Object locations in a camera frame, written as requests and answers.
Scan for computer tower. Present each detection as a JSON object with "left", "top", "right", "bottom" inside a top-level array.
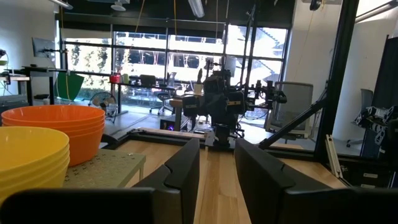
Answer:
[{"left": 160, "top": 114, "right": 180, "bottom": 131}]

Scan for black white patterned object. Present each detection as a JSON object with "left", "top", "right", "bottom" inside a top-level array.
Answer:
[{"left": 354, "top": 105, "right": 398, "bottom": 147}]

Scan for pendant lamp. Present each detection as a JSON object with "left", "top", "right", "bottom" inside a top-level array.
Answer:
[{"left": 110, "top": 0, "right": 131, "bottom": 12}]

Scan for dark office chair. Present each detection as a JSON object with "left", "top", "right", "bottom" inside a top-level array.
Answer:
[{"left": 149, "top": 90, "right": 175, "bottom": 116}]

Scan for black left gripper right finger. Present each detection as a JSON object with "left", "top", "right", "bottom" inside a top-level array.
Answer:
[{"left": 233, "top": 138, "right": 398, "bottom": 224}]

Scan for ceiling tube lamp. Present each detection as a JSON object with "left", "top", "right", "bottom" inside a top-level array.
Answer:
[{"left": 188, "top": 0, "right": 206, "bottom": 19}]

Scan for silver aluminium rails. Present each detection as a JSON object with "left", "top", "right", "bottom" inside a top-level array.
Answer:
[{"left": 325, "top": 134, "right": 351, "bottom": 187}]

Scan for large window wall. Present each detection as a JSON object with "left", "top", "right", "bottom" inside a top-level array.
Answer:
[{"left": 60, "top": 23, "right": 292, "bottom": 125}]

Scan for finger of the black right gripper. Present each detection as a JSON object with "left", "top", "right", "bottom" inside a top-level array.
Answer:
[
  {"left": 226, "top": 91, "right": 246, "bottom": 115},
  {"left": 182, "top": 95, "right": 201, "bottom": 118}
]

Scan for floor fan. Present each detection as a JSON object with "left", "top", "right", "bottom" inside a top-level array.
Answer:
[{"left": 88, "top": 91, "right": 118, "bottom": 124}]

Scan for black partition panel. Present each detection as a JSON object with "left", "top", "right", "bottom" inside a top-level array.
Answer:
[{"left": 371, "top": 35, "right": 398, "bottom": 110}]

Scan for green board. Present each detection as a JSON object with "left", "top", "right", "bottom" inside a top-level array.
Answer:
[{"left": 55, "top": 72, "right": 85, "bottom": 102}]

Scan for grey mesh office chair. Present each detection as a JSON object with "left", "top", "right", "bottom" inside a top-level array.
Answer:
[{"left": 264, "top": 81, "right": 315, "bottom": 141}]

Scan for monitor on arm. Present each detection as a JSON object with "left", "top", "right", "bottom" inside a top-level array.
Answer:
[{"left": 32, "top": 37, "right": 57, "bottom": 59}]

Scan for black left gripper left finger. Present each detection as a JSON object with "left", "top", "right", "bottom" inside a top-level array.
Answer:
[{"left": 0, "top": 138, "right": 201, "bottom": 224}]

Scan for black standing desk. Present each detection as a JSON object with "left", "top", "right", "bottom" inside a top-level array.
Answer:
[{"left": 21, "top": 65, "right": 68, "bottom": 106}]

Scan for pale green perforated metal rack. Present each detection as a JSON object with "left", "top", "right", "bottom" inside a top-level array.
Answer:
[{"left": 62, "top": 148, "right": 147, "bottom": 189}]

